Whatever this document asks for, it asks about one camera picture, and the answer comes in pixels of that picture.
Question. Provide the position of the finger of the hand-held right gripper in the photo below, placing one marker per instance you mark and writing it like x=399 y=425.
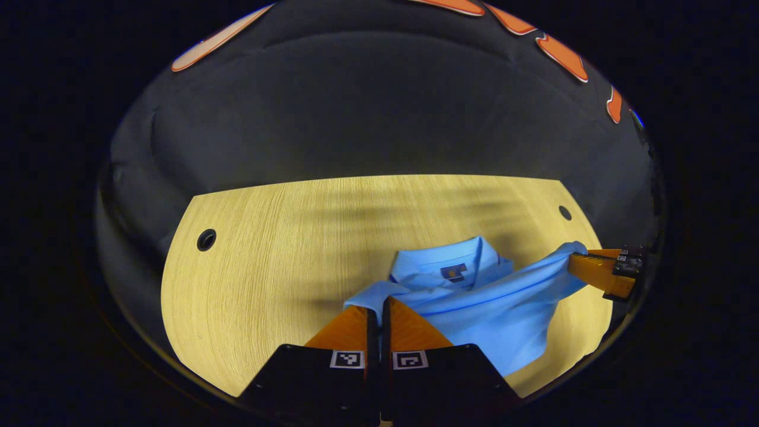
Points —
x=599 y=273

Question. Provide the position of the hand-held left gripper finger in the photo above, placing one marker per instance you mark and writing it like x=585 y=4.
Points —
x=372 y=341
x=385 y=338

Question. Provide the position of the light blue T-shirt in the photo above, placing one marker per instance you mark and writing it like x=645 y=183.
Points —
x=504 y=308

